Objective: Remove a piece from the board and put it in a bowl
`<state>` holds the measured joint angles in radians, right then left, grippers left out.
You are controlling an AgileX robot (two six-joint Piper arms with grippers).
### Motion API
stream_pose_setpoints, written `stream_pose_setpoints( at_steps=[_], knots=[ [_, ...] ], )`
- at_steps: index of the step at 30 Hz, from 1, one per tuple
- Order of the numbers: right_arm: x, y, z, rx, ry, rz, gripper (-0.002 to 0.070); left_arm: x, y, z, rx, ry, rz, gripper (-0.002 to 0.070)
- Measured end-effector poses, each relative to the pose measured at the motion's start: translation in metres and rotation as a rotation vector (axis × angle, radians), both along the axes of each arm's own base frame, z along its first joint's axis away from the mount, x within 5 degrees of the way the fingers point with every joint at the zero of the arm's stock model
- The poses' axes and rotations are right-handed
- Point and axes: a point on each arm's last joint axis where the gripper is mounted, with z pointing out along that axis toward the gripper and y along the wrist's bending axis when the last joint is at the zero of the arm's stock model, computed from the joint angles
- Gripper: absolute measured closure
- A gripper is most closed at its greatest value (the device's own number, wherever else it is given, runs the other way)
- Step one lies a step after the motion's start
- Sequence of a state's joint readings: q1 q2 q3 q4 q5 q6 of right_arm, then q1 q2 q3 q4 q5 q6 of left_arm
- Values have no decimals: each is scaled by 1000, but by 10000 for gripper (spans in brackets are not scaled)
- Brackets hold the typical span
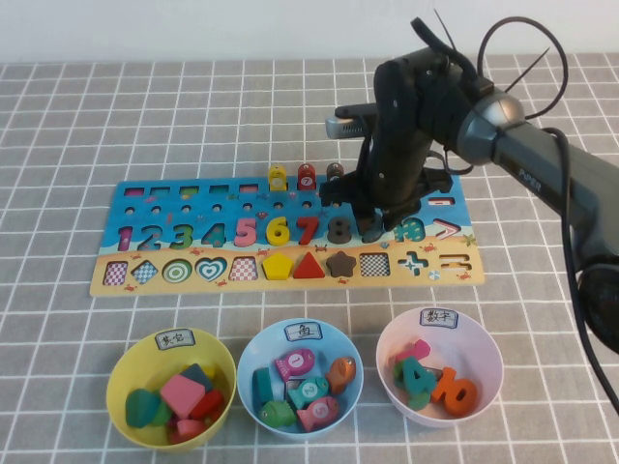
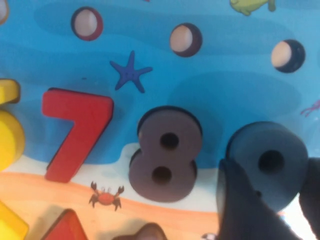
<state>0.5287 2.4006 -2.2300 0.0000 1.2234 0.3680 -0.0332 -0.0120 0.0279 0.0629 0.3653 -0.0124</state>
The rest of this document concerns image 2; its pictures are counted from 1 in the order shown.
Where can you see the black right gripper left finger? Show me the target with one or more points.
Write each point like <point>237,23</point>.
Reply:
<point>242,212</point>

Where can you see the brown wooden star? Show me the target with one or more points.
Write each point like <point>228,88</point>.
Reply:
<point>145,233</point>

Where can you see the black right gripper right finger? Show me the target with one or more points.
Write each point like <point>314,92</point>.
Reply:
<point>312,197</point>

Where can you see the wooden number puzzle board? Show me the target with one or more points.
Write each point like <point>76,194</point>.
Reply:
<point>200,82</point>

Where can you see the yellow wooden pentagon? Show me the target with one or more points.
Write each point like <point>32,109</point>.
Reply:
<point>10,222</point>

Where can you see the yellow wooden number six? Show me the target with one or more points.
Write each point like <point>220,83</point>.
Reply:
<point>10,140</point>

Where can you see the red wooden triangle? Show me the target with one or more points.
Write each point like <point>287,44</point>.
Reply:
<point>66,228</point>

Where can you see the dark blue wooden number nine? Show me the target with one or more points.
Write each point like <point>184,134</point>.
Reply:
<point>250,145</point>

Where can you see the red wooden number seven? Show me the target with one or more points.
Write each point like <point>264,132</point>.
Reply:
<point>75,125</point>

